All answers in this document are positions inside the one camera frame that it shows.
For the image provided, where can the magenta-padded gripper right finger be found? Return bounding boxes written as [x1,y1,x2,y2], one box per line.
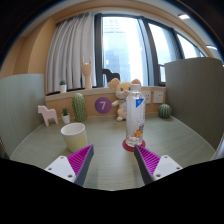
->
[133,144,184,185]

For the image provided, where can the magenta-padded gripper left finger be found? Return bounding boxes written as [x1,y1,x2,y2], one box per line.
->
[44,144,95,188]

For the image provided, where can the clear plastic water bottle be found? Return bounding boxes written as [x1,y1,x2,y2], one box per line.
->
[125,83,147,149]

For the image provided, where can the pale yellow paper cup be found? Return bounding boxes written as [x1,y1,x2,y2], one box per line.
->
[60,122,88,153]

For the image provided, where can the flat round red coaster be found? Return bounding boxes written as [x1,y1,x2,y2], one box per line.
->
[121,138,147,153]

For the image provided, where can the round green cactus ornament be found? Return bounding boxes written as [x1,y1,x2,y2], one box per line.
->
[157,103,173,120]

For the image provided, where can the tall green cactus ornament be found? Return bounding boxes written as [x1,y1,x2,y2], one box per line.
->
[71,92,88,123]

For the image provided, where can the pink wooden horse figure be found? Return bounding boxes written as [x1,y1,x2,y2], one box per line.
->
[37,105,59,127]

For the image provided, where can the round purple number sign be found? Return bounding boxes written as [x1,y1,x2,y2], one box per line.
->
[94,96,113,115]

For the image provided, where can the cream plush mouse toy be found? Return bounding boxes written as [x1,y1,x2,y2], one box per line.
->
[108,77,143,122]

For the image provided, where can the grey-green desk partition panel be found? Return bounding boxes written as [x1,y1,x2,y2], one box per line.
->
[164,56,224,151]
[0,73,47,158]

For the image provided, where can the wooden hand model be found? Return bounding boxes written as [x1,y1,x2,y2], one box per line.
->
[80,55,93,90]

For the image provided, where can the black heart-shaped ornament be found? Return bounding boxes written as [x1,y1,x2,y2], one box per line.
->
[101,68,121,88]

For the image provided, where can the grey-white curtain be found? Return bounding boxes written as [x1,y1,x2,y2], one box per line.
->
[45,12,98,95]

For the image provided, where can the dark-framed window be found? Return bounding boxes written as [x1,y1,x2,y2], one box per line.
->
[94,13,206,88]

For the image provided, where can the ceiling lights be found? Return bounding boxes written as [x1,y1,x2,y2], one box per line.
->
[177,13,218,52]

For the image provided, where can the white wall socket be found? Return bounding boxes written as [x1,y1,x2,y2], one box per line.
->
[152,90,165,104]
[142,91,153,105]

